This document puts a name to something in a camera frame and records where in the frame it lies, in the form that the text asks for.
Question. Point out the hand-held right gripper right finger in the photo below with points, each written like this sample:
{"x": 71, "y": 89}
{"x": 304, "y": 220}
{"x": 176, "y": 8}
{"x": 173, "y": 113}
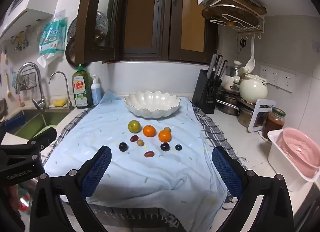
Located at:
{"x": 227, "y": 169}

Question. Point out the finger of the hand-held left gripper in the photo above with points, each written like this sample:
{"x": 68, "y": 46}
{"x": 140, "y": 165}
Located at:
{"x": 15, "y": 123}
{"x": 45, "y": 135}

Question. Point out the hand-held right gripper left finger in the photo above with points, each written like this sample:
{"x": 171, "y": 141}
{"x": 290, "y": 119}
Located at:
{"x": 97, "y": 169}

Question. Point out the dark purple plum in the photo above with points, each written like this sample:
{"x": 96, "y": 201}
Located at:
{"x": 164, "y": 146}
{"x": 123, "y": 146}

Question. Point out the dark red oval fruit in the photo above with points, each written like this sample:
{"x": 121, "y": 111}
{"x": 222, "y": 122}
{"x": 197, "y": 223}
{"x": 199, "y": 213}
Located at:
{"x": 134, "y": 138}

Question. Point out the small tan round fruit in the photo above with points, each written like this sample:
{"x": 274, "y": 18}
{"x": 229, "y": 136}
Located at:
{"x": 140, "y": 142}

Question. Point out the small dark berry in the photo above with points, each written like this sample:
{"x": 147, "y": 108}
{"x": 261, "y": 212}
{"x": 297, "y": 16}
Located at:
{"x": 178, "y": 147}

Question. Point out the green apple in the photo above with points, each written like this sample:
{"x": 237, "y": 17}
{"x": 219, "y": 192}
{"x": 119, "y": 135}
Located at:
{"x": 133, "y": 126}

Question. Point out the orange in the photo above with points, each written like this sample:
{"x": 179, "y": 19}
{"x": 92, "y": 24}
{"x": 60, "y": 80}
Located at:
{"x": 149, "y": 131}
{"x": 164, "y": 136}

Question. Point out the small olive round fruit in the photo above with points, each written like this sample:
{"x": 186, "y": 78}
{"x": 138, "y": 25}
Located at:
{"x": 168, "y": 128}

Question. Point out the white scalloped ceramic bowl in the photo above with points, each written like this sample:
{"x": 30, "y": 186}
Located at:
{"x": 152, "y": 102}

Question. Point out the steel kitchen sink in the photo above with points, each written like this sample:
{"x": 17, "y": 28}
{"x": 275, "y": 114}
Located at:
{"x": 37, "y": 119}

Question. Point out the yellow sponge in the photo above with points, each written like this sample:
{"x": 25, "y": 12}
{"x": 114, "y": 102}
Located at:
{"x": 60, "y": 102}

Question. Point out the grey plaid fringed cloth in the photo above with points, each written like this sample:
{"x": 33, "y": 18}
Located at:
{"x": 215, "y": 132}

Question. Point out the large chrome kitchen faucet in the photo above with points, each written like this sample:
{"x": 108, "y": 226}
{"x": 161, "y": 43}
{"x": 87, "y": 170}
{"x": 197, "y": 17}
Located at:
{"x": 41, "y": 89}

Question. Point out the slim chrome gooseneck faucet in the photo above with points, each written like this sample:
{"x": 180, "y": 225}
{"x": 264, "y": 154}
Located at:
{"x": 68, "y": 94}

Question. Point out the white plastic bin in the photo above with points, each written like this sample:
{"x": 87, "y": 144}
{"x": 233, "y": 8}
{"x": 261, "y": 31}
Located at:
{"x": 277, "y": 162}

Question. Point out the light blue speckled cloth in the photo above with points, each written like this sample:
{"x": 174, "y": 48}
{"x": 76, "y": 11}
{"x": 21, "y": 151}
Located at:
{"x": 150, "y": 177}

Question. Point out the stainless steel pot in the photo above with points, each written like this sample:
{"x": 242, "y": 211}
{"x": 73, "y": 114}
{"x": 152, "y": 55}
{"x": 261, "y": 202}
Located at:
{"x": 228, "y": 102}
{"x": 246, "y": 117}

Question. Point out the green dish soap bottle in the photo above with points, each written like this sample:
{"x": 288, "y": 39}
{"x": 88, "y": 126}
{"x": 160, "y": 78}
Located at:
{"x": 81, "y": 89}

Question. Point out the glass jar of sauce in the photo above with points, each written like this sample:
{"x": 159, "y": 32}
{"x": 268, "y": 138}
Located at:
{"x": 273, "y": 124}

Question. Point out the blue pump bottle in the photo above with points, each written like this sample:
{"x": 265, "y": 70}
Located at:
{"x": 96, "y": 94}

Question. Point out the pink plastic colander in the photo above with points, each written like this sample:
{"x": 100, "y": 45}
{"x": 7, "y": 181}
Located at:
{"x": 300, "y": 152}

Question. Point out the black knife block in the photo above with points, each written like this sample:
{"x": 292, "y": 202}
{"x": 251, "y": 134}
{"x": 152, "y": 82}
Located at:
{"x": 203, "y": 92}

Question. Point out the hanging kitchen utensils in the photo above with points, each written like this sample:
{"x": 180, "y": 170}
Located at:
{"x": 18, "y": 41}

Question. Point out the cream ceramic pot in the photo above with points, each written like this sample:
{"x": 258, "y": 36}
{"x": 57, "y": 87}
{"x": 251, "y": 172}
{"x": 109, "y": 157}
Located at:
{"x": 252, "y": 89}

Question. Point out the white lidded cooking pot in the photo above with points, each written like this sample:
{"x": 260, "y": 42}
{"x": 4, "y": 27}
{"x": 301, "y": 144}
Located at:
{"x": 228, "y": 82}

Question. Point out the teal hanging plastic packet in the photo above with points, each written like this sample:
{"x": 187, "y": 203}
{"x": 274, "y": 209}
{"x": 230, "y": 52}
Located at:
{"x": 52, "y": 39}

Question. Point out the steel lidded steamer pot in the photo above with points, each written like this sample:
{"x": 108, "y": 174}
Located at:
{"x": 232, "y": 71}

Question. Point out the white ladle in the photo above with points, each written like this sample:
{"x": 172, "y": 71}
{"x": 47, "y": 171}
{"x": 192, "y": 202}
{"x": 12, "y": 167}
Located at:
{"x": 250, "y": 64}

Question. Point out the open brown window sash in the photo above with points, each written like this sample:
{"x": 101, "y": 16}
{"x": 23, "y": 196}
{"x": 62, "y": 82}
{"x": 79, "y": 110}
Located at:
{"x": 85, "y": 34}

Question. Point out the perforated metal steamer plate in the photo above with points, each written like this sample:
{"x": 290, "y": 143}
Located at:
{"x": 73, "y": 29}

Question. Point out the round wooden cutting board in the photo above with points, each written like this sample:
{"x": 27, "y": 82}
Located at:
{"x": 217, "y": 13}

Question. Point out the rectangular wooden cutting board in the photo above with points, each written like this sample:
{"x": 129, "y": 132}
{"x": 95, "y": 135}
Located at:
{"x": 250, "y": 4}

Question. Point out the white plastic frame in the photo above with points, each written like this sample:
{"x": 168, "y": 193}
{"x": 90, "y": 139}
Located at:
{"x": 267, "y": 103}

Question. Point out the white wall socket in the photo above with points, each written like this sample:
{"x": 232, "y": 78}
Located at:
{"x": 273, "y": 76}
{"x": 264, "y": 72}
{"x": 286, "y": 82}

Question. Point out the brown window frame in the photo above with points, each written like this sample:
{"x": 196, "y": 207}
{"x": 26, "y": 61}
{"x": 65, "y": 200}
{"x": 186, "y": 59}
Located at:
{"x": 163, "y": 22}

